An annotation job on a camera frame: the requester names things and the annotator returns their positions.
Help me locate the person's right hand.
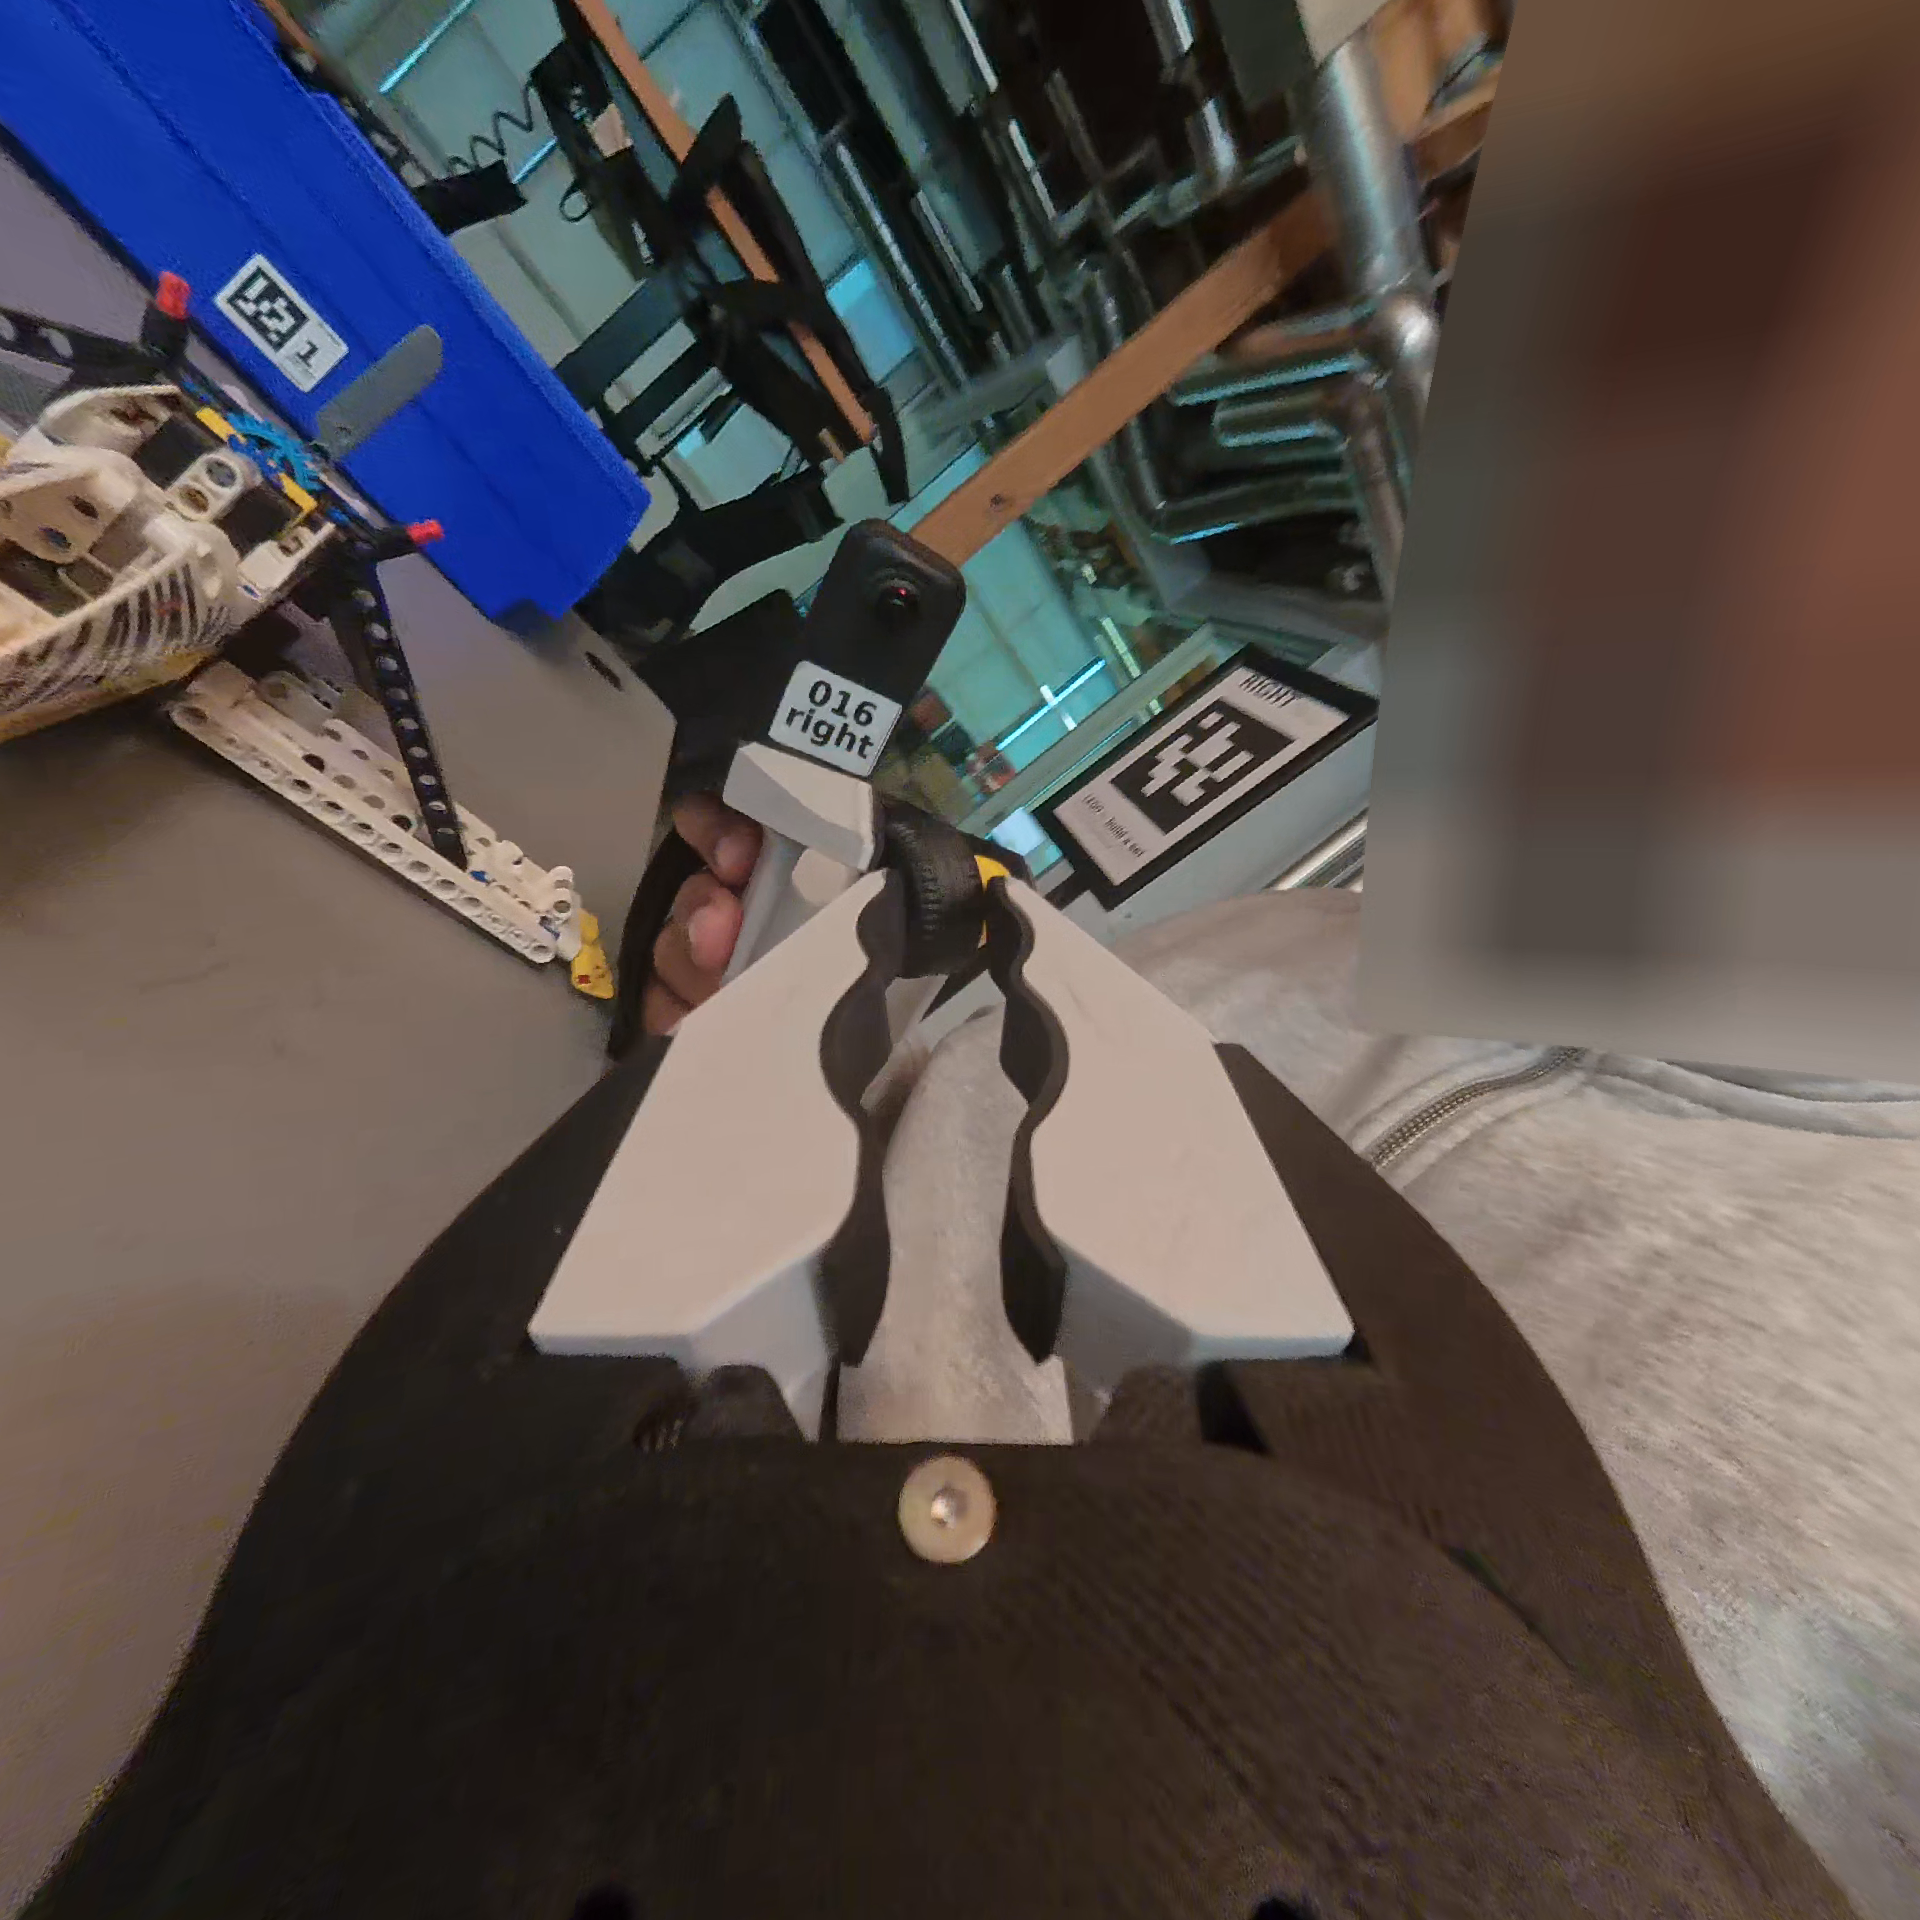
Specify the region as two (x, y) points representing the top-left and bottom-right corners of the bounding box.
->
(641, 796), (763, 1037)

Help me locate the black lego tyre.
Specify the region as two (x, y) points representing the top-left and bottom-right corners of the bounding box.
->
(876, 816), (998, 986)

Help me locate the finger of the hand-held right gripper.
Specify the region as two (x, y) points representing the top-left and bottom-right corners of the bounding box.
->
(724, 737), (882, 871)

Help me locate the person's right forearm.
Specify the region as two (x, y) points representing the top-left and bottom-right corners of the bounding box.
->
(833, 975), (1082, 1445)

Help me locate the background standing desk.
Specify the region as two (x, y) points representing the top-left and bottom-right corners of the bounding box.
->
(555, 0), (921, 499)

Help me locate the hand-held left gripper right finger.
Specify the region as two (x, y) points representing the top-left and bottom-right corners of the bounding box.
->
(982, 890), (1353, 1399)

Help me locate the person's grey hoodie torso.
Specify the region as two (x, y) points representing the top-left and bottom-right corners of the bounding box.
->
(1124, 884), (1920, 1920)

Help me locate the silver ventilation duct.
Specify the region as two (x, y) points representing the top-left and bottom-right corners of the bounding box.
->
(1295, 30), (1446, 571)

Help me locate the framed tag sign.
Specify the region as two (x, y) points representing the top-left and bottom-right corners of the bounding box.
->
(1034, 643), (1378, 912)

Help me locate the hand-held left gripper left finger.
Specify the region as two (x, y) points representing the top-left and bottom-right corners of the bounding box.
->
(526, 879), (901, 1441)

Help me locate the blue plastic bin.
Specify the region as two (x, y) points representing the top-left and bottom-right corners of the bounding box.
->
(0, 0), (655, 631)

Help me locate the zebra striped lego aircraft model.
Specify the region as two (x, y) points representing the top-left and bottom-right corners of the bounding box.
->
(0, 270), (619, 1004)

